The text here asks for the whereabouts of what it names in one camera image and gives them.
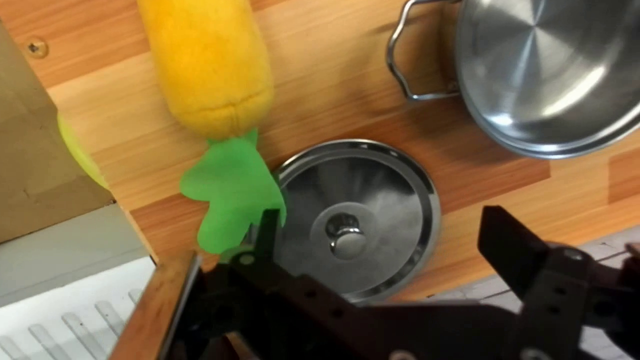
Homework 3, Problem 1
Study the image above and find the white toy sink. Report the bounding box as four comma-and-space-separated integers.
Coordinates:
0, 17, 160, 360

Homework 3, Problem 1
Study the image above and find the round steel pot lid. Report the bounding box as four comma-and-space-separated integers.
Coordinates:
270, 137, 445, 304

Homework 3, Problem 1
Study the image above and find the yellow plush carrot toy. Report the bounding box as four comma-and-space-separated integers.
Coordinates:
137, 0, 289, 256

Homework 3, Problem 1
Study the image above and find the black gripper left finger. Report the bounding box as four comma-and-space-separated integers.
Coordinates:
196, 207, 404, 360

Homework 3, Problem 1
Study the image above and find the wooden kitchen countertop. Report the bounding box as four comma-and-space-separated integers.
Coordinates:
0, 0, 640, 306

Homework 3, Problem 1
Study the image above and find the small steel pot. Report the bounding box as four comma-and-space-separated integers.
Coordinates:
387, 0, 640, 160

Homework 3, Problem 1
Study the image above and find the yellow toy banana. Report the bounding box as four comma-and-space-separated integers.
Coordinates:
56, 111, 110, 190

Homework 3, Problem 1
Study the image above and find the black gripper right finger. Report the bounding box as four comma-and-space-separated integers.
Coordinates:
478, 203, 640, 360

